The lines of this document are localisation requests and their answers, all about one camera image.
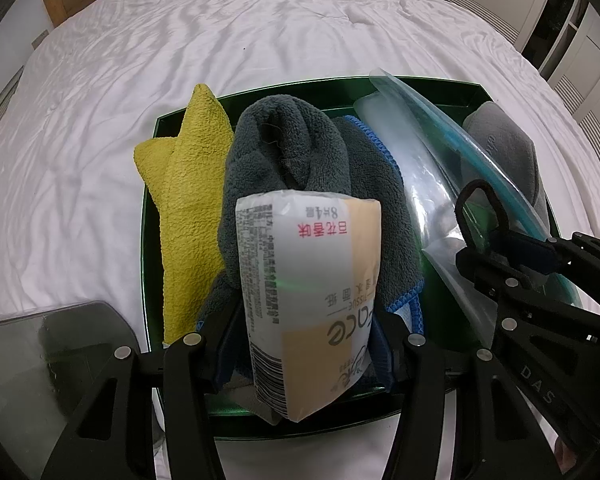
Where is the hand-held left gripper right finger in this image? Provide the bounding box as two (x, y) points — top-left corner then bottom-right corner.
(367, 310), (556, 480)

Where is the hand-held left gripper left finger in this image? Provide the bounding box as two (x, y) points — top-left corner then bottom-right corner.
(40, 300), (253, 480)

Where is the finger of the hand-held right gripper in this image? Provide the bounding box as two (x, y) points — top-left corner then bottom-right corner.
(500, 232), (600, 281)
(455, 247), (600, 333)

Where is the black hair tie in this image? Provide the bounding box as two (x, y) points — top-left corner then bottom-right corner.
(454, 180), (511, 256)

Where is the white tissue pack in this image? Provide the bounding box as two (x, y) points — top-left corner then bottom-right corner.
(235, 190), (383, 423)

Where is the green storage box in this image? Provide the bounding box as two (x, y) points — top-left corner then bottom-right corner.
(140, 77), (556, 423)

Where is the clear zip bag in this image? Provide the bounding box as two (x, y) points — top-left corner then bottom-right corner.
(352, 67), (586, 356)

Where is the grey towel with blue trim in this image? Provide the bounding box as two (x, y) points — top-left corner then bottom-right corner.
(196, 95), (426, 396)

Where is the grey felt cloth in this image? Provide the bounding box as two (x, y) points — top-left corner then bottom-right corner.
(461, 101), (551, 231)

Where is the yellow towel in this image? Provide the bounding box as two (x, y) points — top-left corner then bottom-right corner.
(132, 84), (236, 346)

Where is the dark grey translucent lid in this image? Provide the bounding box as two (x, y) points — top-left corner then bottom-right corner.
(0, 301), (141, 480)

